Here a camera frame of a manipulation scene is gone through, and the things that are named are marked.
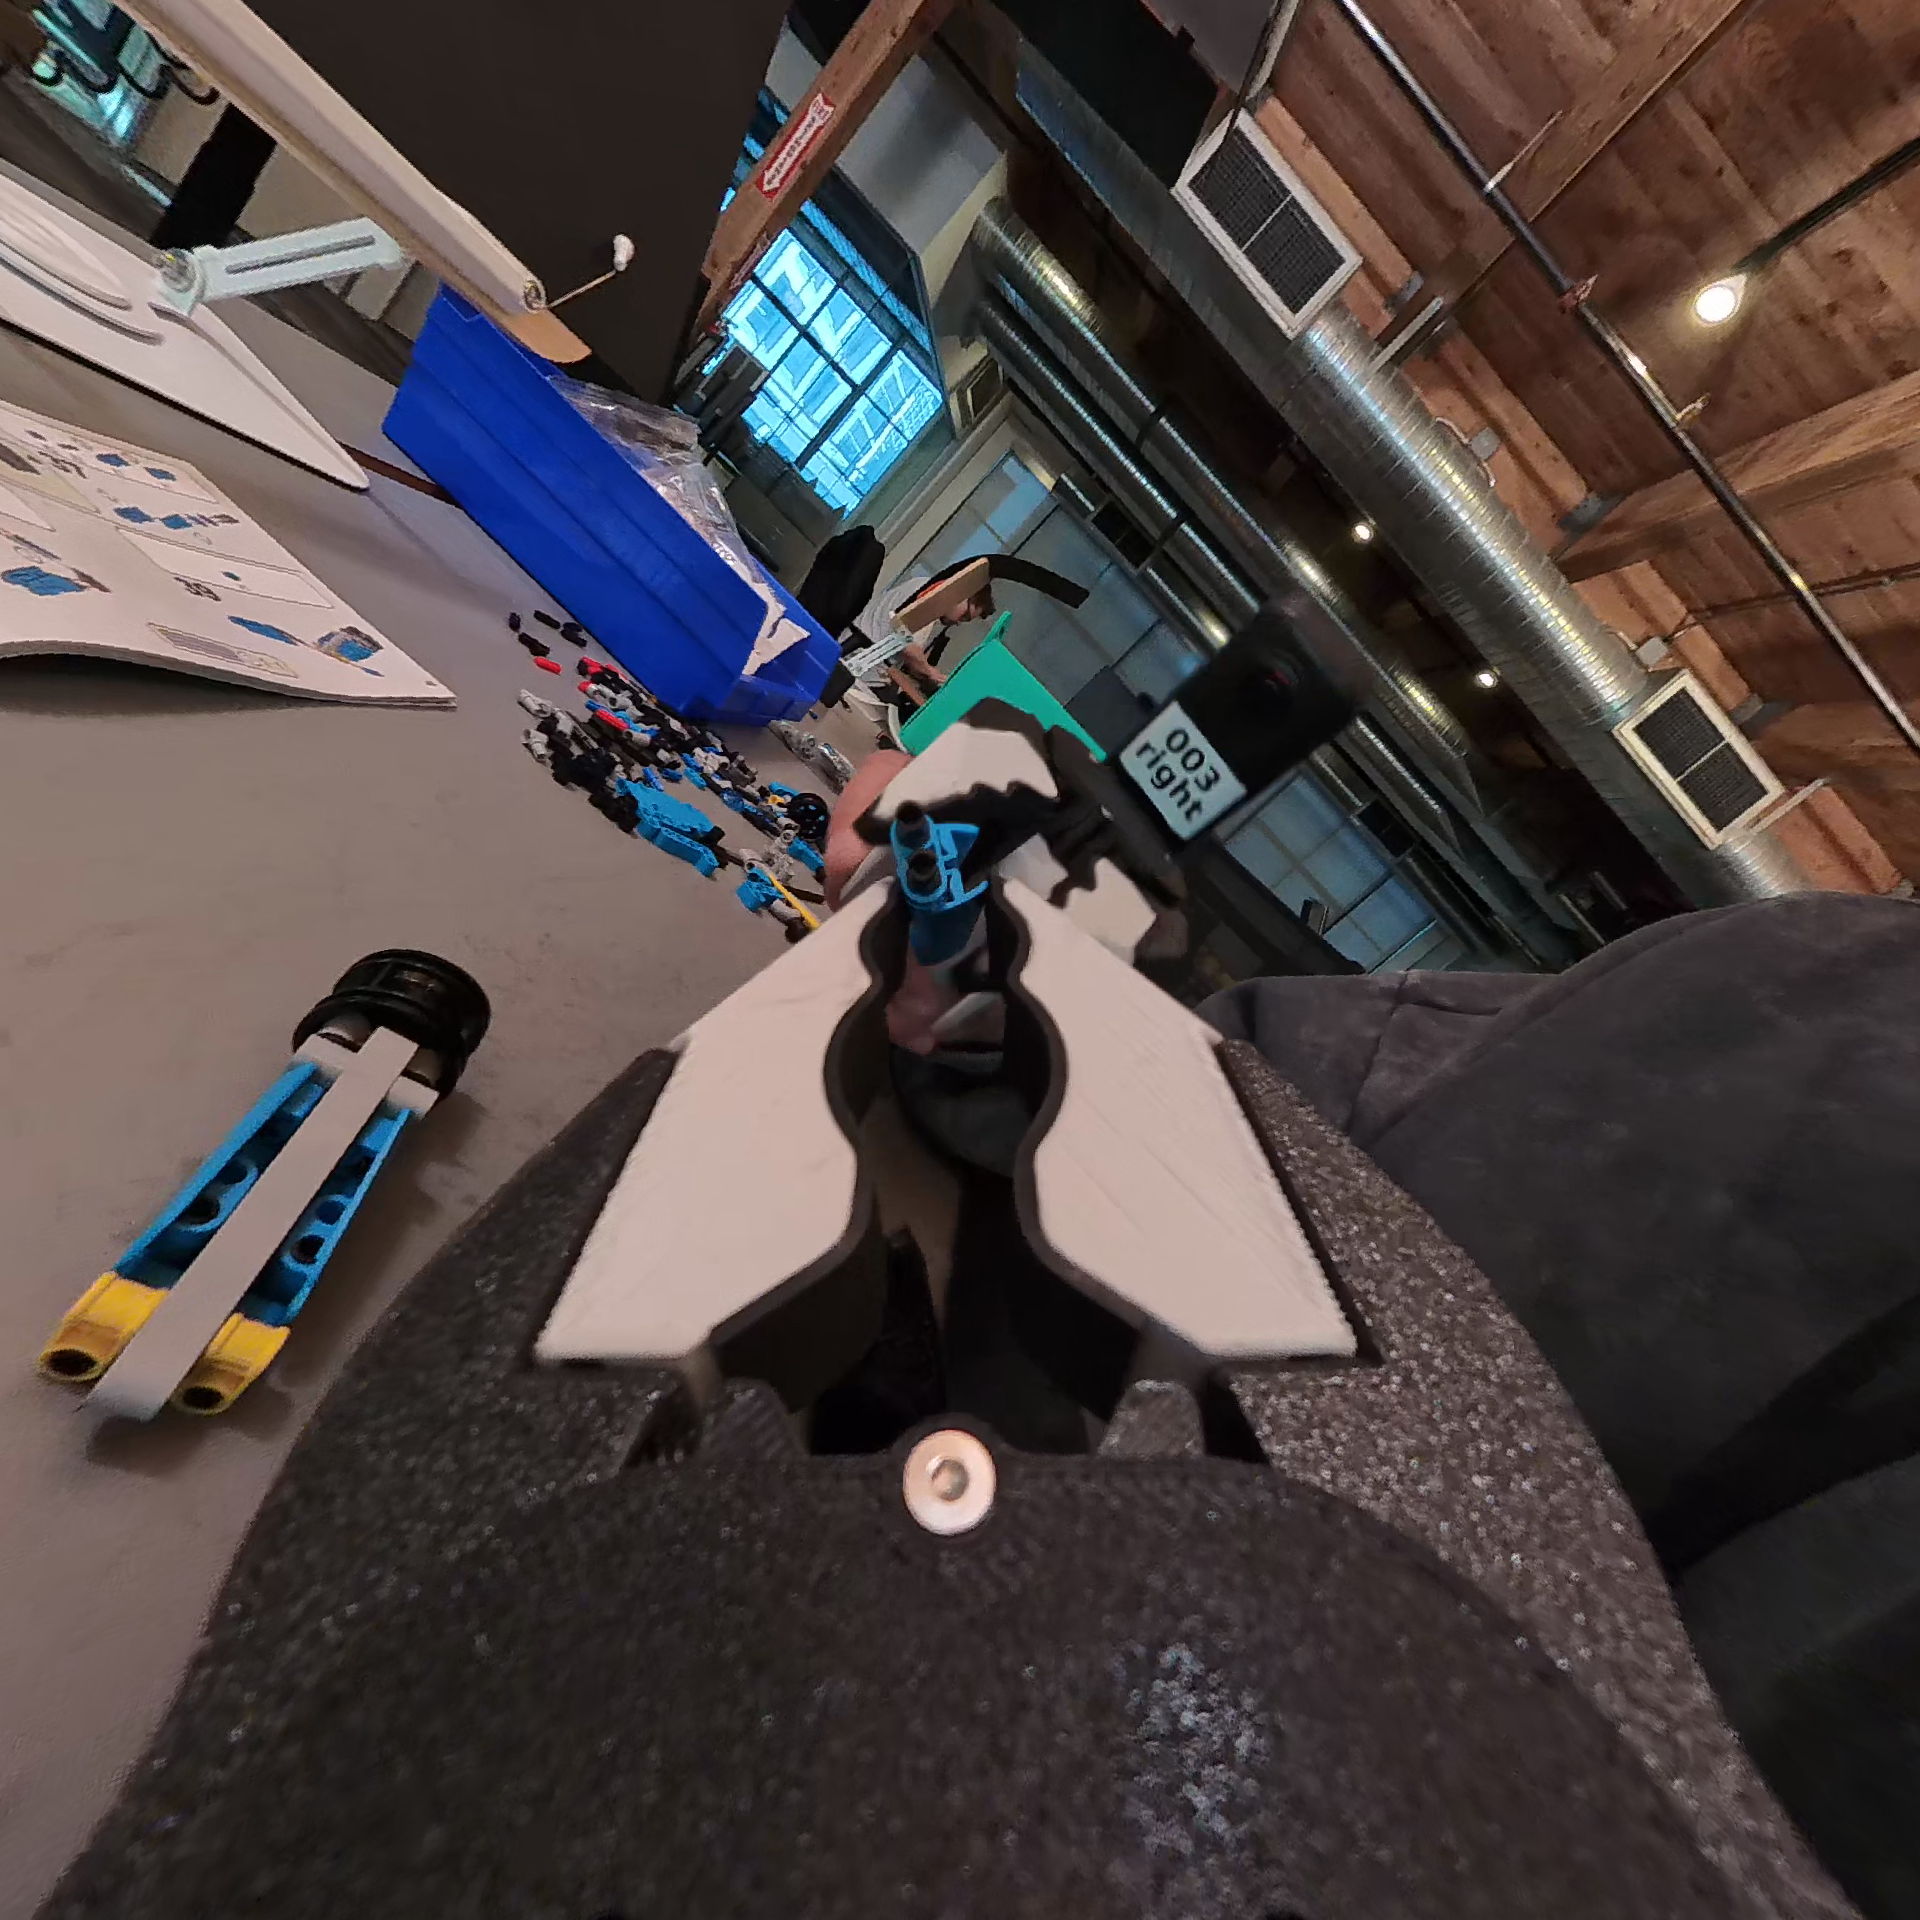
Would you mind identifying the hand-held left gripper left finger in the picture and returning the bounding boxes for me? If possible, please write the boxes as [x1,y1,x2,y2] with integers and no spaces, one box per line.
[530,875,901,1367]

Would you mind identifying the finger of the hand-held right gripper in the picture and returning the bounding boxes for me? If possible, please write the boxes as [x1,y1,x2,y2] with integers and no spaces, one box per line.
[900,726,1059,843]
[1033,839,1193,985]

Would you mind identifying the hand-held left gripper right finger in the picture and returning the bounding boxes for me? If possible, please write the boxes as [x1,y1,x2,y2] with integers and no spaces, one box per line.
[999,880,1362,1359]

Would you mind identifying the blue panel brick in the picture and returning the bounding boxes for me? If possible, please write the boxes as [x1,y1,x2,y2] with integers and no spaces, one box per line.
[886,803,996,970]

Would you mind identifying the pile of toy bricks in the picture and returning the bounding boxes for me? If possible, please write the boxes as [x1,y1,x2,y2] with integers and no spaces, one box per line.
[504,605,839,943]

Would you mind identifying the wheel and beam assembly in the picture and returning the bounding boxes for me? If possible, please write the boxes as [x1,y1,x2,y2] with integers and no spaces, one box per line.
[36,948,497,1428]

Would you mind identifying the grey desk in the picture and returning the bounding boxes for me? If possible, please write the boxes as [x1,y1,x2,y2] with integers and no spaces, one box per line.
[0,308,916,1920]

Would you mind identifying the person's right hand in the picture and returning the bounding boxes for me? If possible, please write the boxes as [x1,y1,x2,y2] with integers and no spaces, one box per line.
[827,751,907,904]

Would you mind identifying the white ceiling air vent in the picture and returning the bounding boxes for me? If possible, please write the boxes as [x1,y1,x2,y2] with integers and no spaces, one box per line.
[1614,666,1790,844]
[1168,106,1366,341]

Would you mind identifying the paned window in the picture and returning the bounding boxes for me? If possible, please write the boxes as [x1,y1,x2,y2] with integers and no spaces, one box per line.
[672,193,949,523]

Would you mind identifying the clear plastic parts bags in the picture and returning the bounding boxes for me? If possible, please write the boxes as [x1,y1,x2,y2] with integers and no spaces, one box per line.
[541,371,790,604]

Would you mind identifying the blue bin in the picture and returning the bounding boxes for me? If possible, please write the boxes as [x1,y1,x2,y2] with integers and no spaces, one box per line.
[380,285,843,729]

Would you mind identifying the red white sign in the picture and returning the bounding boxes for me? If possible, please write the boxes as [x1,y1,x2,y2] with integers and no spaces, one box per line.
[749,92,841,202]

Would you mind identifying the dark partition panel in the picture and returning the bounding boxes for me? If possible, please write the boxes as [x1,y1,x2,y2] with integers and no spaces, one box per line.
[238,0,794,404]

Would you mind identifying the instruction manual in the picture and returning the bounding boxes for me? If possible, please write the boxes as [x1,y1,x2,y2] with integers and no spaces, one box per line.
[0,393,460,711]

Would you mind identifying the person's dark clothing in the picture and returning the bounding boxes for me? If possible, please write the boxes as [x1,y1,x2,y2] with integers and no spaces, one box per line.
[1643,1322,1920,1920]

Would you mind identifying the silver air duct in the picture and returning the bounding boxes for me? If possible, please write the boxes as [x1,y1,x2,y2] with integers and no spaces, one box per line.
[967,195,1809,908]

